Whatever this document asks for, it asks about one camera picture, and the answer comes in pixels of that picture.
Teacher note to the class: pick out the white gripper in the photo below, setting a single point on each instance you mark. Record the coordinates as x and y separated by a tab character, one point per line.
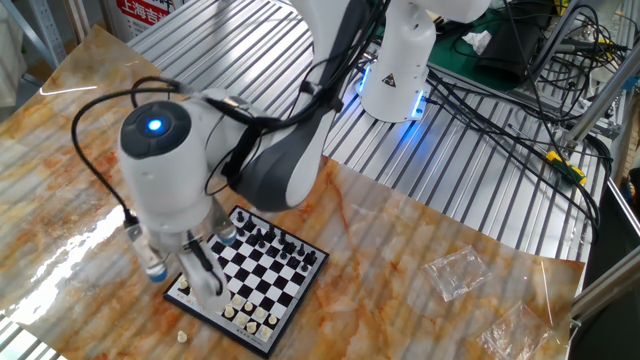
205	280

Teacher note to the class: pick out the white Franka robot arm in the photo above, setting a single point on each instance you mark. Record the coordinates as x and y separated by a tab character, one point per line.
165	175

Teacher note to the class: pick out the black white magnetic chessboard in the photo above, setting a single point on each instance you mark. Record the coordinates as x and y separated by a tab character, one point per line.
270	280

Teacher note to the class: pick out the white chess piece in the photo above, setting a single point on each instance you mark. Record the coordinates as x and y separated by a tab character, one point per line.
265	332
251	327
241	319
230	312
182	336
183	284

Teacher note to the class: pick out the white chess pawn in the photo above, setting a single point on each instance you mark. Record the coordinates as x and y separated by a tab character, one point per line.
272	319
238	300
260	313
248	306

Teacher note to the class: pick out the silver blue-capped sensor bar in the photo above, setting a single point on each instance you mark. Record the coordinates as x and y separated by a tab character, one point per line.
145	252
227	236

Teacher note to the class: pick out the orange marble pattern mat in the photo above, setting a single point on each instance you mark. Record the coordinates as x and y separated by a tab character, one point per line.
75	275

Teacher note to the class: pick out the clear plastic zip bag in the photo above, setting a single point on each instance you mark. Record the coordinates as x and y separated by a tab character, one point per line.
455	272
515	332

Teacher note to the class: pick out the red white printed sign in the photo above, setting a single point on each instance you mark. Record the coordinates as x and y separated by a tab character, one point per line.
142	12

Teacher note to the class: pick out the light wooden slat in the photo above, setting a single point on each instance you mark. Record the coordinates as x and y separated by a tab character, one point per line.
77	20

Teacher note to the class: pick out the green table mat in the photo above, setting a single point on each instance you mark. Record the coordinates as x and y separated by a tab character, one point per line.
450	62

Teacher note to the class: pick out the crumpled white tissue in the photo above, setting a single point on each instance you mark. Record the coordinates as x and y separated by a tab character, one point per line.
477	41

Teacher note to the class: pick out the yellow black screwdriver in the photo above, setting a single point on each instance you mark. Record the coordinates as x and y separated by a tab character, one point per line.
565	167

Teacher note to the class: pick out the black rectangular device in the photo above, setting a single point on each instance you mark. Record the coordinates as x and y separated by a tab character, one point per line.
510	47

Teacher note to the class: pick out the grey metal bar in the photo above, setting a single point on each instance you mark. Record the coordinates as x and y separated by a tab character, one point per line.
555	42

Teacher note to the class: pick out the grey metal shelf post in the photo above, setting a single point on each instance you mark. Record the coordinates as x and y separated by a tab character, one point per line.
50	35

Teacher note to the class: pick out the aluminium extrusion post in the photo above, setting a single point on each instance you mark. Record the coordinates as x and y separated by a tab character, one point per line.
600	102
607	287

